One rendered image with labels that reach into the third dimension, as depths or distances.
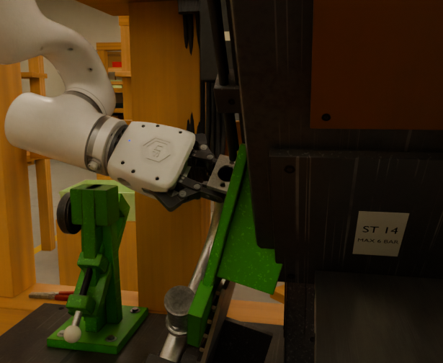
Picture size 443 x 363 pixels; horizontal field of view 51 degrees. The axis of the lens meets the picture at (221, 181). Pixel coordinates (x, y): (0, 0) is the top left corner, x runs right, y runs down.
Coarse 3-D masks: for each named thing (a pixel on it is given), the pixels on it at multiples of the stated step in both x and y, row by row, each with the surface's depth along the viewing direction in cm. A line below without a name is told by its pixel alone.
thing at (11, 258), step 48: (144, 48) 88; (192, 48) 86; (0, 96) 97; (144, 96) 89; (192, 96) 88; (0, 144) 98; (0, 192) 99; (0, 240) 102; (144, 240) 95; (192, 240) 93; (0, 288) 104; (144, 288) 97
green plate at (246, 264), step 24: (240, 168) 50; (240, 192) 52; (240, 216) 52; (216, 240) 52; (240, 240) 53; (216, 264) 52; (240, 264) 53; (264, 264) 52; (216, 288) 60; (264, 288) 53
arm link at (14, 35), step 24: (0, 0) 52; (24, 0) 54; (0, 24) 53; (24, 24) 54; (48, 24) 58; (0, 48) 54; (24, 48) 56; (48, 48) 59; (72, 48) 63; (72, 72) 68; (96, 72) 68; (96, 96) 69
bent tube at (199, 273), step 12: (228, 156) 63; (216, 168) 62; (228, 168) 63; (216, 180) 61; (228, 180) 66; (216, 204) 67; (216, 216) 69; (216, 228) 69; (204, 252) 70; (204, 264) 68; (192, 276) 68; (192, 288) 66; (168, 336) 62; (168, 348) 61; (180, 348) 61; (180, 360) 61
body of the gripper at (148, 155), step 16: (128, 128) 65; (144, 128) 65; (160, 128) 65; (176, 128) 65; (112, 144) 62; (128, 144) 63; (144, 144) 63; (160, 144) 63; (176, 144) 63; (192, 144) 64; (112, 160) 62; (128, 160) 62; (144, 160) 62; (160, 160) 62; (176, 160) 62; (112, 176) 64; (128, 176) 61; (144, 176) 61; (160, 176) 61; (176, 176) 61; (144, 192) 63; (176, 192) 65
